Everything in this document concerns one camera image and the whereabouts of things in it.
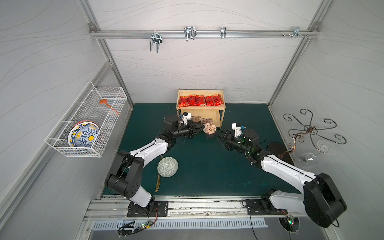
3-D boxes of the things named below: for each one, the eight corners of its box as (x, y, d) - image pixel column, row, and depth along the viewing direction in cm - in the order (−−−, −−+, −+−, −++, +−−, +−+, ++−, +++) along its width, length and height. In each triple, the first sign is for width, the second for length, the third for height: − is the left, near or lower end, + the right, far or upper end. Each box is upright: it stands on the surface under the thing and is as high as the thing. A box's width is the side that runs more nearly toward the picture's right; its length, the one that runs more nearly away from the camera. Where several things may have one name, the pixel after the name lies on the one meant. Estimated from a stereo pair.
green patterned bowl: (157, 177, 85) (155, 174, 81) (160, 160, 92) (159, 156, 88) (177, 177, 85) (176, 174, 81) (179, 160, 92) (178, 156, 88)
